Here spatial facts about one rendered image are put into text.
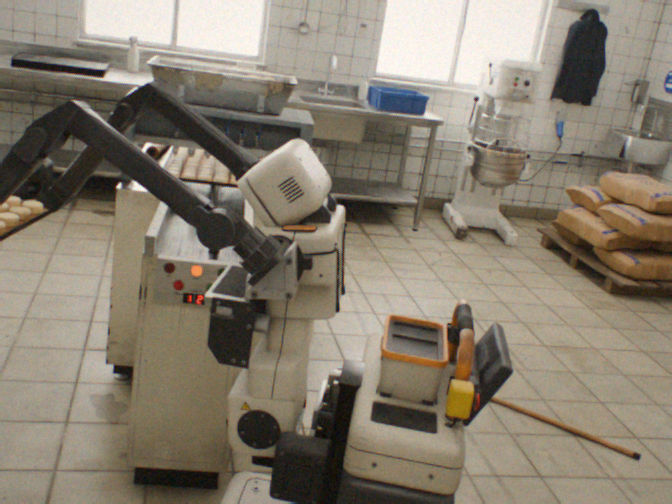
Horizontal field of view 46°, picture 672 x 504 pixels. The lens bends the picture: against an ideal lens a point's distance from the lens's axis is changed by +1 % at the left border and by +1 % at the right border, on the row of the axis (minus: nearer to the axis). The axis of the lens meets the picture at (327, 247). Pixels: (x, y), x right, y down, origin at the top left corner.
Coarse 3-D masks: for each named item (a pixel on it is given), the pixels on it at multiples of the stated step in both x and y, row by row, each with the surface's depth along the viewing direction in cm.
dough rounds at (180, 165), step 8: (184, 152) 336; (200, 152) 340; (176, 160) 319; (184, 160) 324; (192, 160) 323; (200, 160) 328; (208, 160) 327; (216, 160) 338; (168, 168) 304; (176, 168) 306; (184, 168) 314; (192, 168) 310; (200, 168) 320; (208, 168) 314; (216, 168) 324; (224, 168) 318; (176, 176) 299; (184, 176) 299; (192, 176) 299; (200, 176) 300; (208, 176) 302; (216, 176) 306; (224, 176) 306; (232, 176) 308
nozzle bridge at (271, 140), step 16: (208, 112) 291; (224, 112) 292; (240, 112) 297; (288, 112) 314; (304, 112) 321; (144, 128) 300; (160, 128) 300; (224, 128) 302; (240, 128) 303; (256, 128) 303; (272, 128) 304; (288, 128) 304; (304, 128) 296; (176, 144) 298; (192, 144) 298; (272, 144) 306
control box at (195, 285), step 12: (156, 264) 234; (180, 264) 234; (192, 264) 234; (204, 264) 235; (216, 264) 235; (228, 264) 237; (156, 276) 235; (168, 276) 235; (180, 276) 235; (192, 276) 236; (204, 276) 236; (216, 276) 236; (156, 288) 236; (168, 288) 236; (192, 288) 237; (204, 288) 237; (168, 300) 237; (180, 300) 238; (192, 300) 238
